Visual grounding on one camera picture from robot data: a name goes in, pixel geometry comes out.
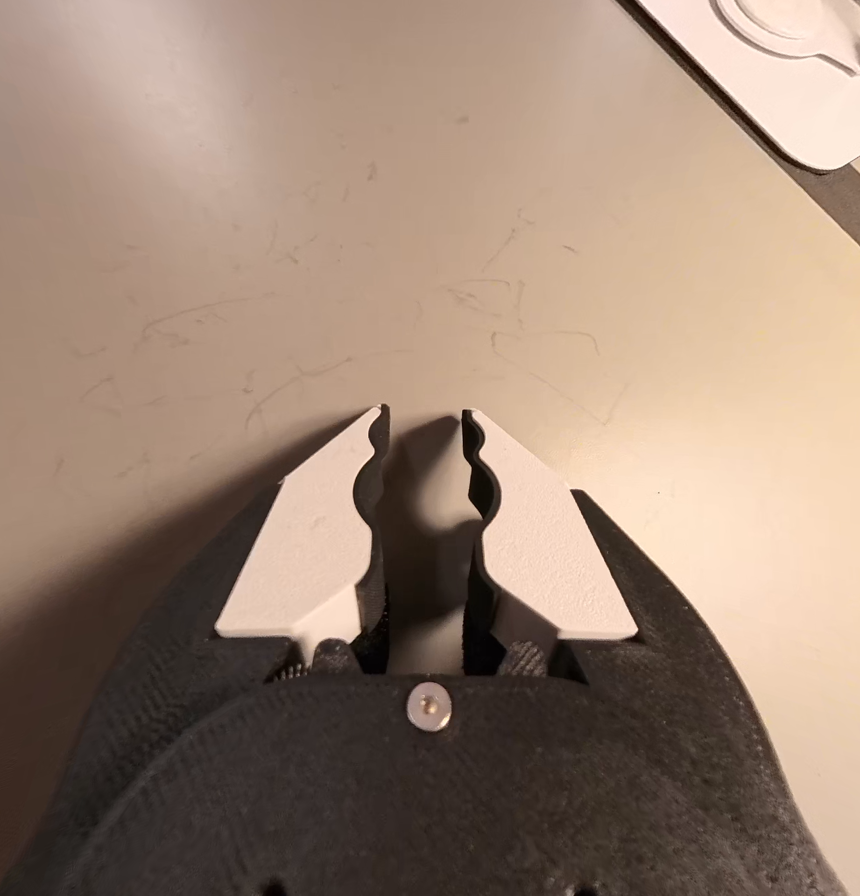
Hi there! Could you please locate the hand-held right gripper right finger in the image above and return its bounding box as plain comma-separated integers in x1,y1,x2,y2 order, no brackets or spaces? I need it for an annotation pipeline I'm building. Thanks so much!
464,409,640,652

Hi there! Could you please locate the white stand base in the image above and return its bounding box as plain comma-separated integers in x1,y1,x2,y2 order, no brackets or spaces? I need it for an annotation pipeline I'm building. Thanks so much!
629,0,860,172

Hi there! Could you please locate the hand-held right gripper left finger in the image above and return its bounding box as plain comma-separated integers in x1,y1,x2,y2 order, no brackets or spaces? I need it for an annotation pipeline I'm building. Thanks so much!
215,405,391,655

